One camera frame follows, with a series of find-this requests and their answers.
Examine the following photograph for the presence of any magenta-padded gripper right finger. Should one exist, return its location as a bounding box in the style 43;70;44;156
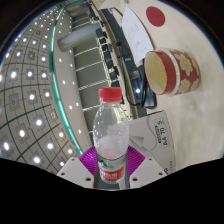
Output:
124;146;168;190

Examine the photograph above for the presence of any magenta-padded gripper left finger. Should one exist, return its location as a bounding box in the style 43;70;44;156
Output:
56;147;100;190

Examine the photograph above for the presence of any clear red-capped water bottle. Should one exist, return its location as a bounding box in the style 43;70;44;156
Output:
92;87;131;185

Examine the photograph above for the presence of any white paper carton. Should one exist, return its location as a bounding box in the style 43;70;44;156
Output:
128;109;178;176

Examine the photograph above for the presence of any black conference microphone console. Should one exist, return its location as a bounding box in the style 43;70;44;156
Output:
129;68;158;110

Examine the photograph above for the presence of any group of round ceiling lights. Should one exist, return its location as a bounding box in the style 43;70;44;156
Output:
0;6;81;168

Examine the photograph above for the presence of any red flower-patterned mug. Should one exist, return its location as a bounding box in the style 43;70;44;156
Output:
143;48;202;97

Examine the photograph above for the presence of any group of black office chairs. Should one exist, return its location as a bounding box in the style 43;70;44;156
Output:
95;26;123;88

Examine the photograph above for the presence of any long curved conference desk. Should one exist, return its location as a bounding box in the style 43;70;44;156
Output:
89;0;141;118

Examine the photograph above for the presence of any white printed paper sheet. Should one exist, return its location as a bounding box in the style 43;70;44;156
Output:
120;6;154;65

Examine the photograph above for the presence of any flat round red coaster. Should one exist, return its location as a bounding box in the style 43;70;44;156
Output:
145;6;166;28

